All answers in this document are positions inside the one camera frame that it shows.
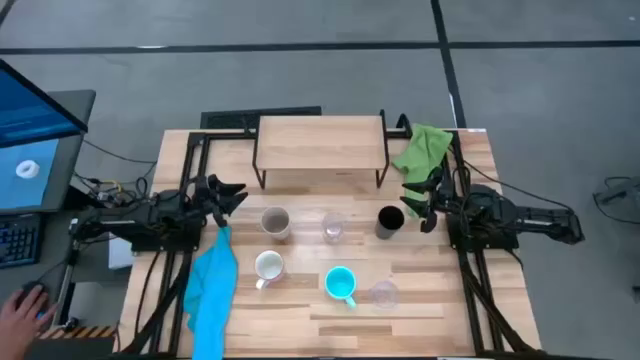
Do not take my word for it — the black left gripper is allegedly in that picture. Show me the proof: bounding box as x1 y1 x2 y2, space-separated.
192 173 250 220

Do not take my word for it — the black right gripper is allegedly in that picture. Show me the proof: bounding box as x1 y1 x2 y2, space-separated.
398 168 457 218

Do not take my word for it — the black cup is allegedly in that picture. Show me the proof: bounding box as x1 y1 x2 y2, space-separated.
374 204 407 241

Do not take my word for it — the beige cup without handle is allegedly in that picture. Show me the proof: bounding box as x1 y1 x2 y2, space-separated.
259 205 292 242

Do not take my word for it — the grey white patterned mug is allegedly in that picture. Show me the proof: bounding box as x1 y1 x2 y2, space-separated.
253 249 288 292

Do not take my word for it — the clear glass tumbler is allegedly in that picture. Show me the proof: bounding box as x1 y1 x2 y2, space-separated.
321 211 348 245

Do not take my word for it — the clear glass mug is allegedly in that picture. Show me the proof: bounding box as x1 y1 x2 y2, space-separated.
368 279 402 312

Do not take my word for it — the teal plastic mug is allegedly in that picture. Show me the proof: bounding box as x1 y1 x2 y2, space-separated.
323 265 359 310

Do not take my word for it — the wooden shelf with black legs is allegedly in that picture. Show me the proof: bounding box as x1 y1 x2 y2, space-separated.
251 114 391 191

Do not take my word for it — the green cloth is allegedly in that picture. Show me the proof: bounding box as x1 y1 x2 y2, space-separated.
391 123 455 219

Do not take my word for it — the blue cloth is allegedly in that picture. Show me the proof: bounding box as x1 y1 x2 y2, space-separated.
182 225 240 360

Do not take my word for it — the white box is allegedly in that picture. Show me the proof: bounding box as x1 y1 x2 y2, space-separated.
106 233 135 272

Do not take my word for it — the yellow black hazard strip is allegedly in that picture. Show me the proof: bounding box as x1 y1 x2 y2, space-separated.
38 325 118 342

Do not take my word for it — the large tilted computer monitor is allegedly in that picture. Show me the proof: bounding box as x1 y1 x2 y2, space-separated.
0 58 90 149

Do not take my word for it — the black keyboard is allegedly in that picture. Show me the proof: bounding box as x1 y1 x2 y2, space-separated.
0 213 44 271

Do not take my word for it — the black computer mouse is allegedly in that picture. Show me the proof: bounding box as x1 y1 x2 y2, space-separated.
16 280 49 321

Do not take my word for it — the person's hand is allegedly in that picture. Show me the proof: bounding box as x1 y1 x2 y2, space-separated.
0 284 52 360

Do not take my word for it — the black aluminium table frame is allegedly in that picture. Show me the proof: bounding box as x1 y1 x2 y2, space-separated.
118 126 547 360

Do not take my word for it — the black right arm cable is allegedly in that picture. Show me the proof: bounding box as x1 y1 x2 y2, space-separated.
451 147 577 214

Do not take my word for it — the thin black cable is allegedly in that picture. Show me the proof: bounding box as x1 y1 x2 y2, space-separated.
81 138 157 166

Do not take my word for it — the black cable bundle on floor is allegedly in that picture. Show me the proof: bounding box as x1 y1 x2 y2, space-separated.
591 175 640 227

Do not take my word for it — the monitor showing white ring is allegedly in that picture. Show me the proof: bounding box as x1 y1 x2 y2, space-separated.
0 133 87 216

